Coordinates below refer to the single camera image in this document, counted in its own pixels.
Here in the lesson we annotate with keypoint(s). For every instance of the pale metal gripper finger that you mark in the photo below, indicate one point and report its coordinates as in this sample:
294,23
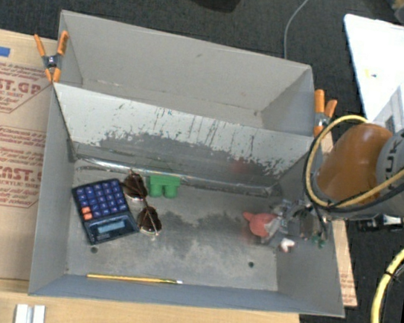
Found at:
273,231
279,210

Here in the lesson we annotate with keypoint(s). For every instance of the brown sunglasses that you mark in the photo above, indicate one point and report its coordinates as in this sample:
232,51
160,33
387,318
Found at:
144,208

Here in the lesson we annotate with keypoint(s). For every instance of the pink and white toy animal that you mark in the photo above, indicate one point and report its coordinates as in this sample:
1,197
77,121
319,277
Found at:
257,222

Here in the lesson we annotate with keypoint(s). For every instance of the dark blue calculator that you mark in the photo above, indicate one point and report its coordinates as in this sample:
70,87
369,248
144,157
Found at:
103,208

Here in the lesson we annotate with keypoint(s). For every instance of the black cylinder on white bracket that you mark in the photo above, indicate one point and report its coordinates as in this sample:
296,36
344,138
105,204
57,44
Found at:
381,222

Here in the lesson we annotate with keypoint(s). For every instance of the green toy block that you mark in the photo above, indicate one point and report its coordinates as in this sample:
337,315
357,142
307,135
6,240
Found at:
162,185

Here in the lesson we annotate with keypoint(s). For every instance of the yellow pencil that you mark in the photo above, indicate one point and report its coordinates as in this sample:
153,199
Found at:
132,278

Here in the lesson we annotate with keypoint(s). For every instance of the grey metal bin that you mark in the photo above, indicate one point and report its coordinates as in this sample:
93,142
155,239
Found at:
211,248

